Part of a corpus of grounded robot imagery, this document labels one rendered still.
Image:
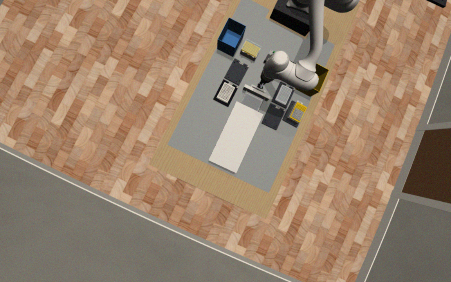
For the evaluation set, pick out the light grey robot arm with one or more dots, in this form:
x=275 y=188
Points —
x=302 y=74

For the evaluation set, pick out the grey bench mat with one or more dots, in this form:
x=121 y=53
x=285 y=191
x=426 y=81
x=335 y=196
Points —
x=204 y=119

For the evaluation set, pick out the blue open-top bin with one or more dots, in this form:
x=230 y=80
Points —
x=231 y=34

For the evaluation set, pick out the yellow open-top bin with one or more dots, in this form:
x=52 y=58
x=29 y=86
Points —
x=322 y=73

